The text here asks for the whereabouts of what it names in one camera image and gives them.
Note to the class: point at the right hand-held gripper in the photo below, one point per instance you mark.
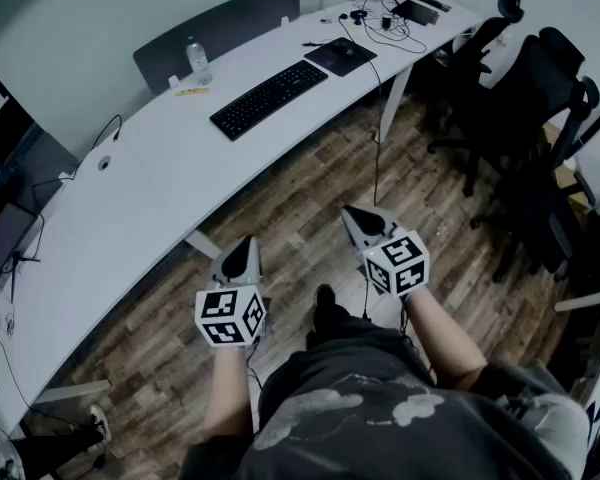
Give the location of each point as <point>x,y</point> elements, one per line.
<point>397,265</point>

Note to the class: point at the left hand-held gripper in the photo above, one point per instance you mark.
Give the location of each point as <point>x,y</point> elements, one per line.
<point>230,313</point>

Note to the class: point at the black keyboard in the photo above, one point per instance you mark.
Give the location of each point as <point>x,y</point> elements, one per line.
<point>270,98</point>

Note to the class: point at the person's left forearm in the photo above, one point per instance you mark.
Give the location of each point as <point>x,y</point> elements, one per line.
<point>227,393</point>

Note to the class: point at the person's right forearm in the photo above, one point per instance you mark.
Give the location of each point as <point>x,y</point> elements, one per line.
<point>440,338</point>

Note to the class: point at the white desk leg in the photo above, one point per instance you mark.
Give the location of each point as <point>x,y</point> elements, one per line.
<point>395,98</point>
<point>70,392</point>
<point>585,299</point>
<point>202,243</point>

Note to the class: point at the person's black shoe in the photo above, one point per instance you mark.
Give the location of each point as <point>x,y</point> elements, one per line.
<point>325,300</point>

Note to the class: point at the person's dark trousers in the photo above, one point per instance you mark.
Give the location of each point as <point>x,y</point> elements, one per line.
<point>350,330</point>

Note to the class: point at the black mouse pad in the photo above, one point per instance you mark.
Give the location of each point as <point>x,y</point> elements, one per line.
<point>335,60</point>

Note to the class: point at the yellow paper strip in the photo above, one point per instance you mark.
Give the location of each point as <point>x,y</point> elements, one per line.
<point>192,91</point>

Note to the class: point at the black pen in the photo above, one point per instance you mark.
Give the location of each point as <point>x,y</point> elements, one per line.
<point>312,44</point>

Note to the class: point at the black office chair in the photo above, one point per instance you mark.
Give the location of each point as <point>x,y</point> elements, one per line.
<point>535,118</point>
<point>480,58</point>

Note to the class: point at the black power adapter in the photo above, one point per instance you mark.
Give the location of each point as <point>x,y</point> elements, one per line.
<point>386,22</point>

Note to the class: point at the black webcam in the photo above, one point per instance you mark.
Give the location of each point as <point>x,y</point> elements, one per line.
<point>358,16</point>

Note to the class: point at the clear water bottle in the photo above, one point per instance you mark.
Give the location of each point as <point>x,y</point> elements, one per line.
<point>199,63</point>

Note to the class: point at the black tablet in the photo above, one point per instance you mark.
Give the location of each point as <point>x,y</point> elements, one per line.
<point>415,12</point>

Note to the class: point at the person in dark t-shirt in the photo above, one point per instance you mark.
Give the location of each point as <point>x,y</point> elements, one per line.
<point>380,443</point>

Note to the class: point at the black flat device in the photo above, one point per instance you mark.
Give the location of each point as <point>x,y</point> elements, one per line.
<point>434,3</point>

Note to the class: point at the dark monitor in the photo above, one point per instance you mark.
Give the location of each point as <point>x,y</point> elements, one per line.
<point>5,248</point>

